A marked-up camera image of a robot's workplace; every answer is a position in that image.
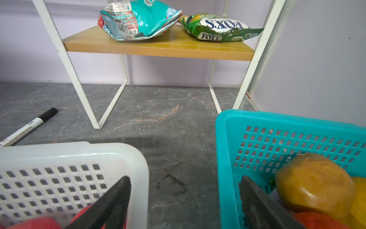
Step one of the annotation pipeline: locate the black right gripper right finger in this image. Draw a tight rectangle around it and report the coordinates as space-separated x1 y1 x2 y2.
239 176 305 229

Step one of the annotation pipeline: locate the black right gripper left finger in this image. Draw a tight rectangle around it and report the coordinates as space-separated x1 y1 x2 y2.
66 176 132 229

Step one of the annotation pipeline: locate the teal snack bag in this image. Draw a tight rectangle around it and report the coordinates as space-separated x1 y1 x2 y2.
98 0 183 42

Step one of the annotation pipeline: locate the green Fox's candy bag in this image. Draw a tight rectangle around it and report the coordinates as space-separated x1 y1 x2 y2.
180 13 264 42

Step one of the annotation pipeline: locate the red apple middle left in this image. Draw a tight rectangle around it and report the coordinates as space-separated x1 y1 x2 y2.
71 205 127 229

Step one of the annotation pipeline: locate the red apple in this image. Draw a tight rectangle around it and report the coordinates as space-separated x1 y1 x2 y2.
9 217 62 229
71 205 127 229

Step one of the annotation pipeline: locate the red tomato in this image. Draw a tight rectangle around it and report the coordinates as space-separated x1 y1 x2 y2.
292 212 349 229

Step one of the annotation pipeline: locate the yellow-brown potato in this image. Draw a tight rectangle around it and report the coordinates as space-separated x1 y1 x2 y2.
275 153 356 220

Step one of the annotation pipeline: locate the white plastic basket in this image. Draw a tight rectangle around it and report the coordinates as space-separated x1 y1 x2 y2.
1 142 149 229

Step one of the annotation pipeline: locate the teal plastic basket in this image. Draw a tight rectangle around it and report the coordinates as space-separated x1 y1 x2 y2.
215 110 366 229

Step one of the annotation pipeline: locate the yellow lemon in teal basket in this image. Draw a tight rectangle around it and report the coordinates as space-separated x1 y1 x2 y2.
343 177 366 229

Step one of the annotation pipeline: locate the black and white marker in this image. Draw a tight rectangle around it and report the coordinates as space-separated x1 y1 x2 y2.
1 107 58 147

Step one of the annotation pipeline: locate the white and wood shelf rack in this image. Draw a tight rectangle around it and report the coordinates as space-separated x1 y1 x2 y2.
34 1 294 129

